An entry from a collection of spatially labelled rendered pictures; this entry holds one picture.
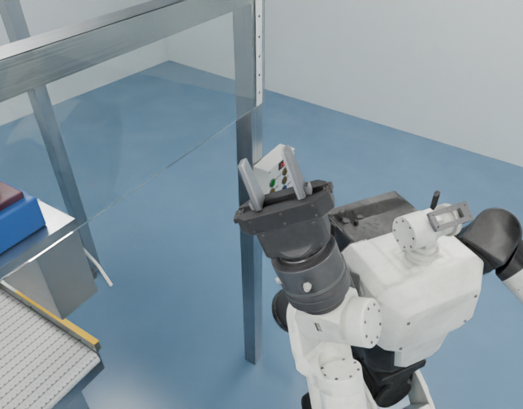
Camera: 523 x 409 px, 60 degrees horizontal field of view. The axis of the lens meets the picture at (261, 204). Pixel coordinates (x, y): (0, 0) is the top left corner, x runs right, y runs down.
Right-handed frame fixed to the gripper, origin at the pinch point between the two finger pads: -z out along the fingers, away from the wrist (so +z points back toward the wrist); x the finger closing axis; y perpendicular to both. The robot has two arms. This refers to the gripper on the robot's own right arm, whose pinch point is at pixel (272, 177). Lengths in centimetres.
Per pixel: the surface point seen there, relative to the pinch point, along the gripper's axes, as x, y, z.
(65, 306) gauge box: -63, -22, 25
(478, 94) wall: 87, -305, 114
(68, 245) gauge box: -55, -25, 12
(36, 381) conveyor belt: -83, -20, 44
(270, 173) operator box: -23, -79, 33
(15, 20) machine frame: -106, -124, -41
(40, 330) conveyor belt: -89, -34, 39
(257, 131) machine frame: -22, -81, 19
